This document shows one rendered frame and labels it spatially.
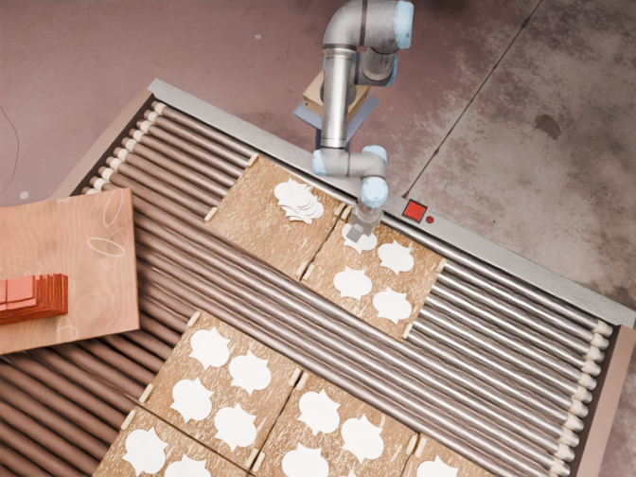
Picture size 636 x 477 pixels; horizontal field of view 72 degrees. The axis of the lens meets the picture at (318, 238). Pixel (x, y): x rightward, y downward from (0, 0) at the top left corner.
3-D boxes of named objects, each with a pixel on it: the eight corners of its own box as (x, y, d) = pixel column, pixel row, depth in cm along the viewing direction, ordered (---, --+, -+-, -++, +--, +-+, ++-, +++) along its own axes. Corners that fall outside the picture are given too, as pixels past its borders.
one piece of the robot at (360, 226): (341, 218, 134) (337, 236, 150) (365, 235, 133) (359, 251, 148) (362, 189, 138) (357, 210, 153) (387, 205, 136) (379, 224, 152)
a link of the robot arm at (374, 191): (390, 174, 125) (389, 202, 122) (383, 191, 135) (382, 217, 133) (362, 172, 125) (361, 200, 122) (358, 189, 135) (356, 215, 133)
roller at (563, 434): (99, 179, 174) (95, 173, 170) (573, 432, 148) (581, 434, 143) (92, 188, 173) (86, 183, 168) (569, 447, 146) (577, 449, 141)
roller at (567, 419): (108, 168, 176) (102, 163, 171) (577, 418, 149) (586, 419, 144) (100, 179, 174) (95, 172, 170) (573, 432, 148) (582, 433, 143)
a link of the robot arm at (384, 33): (355, 57, 171) (363, -9, 116) (394, 59, 170) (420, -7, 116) (353, 89, 172) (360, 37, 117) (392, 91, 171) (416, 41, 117)
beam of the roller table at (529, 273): (160, 86, 192) (155, 77, 186) (626, 314, 163) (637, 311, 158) (149, 100, 189) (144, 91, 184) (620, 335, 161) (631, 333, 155)
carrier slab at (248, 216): (257, 155, 174) (256, 153, 173) (346, 205, 168) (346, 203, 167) (204, 225, 164) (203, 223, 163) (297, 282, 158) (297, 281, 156)
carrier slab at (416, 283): (348, 206, 168) (349, 204, 167) (446, 260, 162) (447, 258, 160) (300, 283, 158) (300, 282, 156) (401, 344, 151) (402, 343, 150)
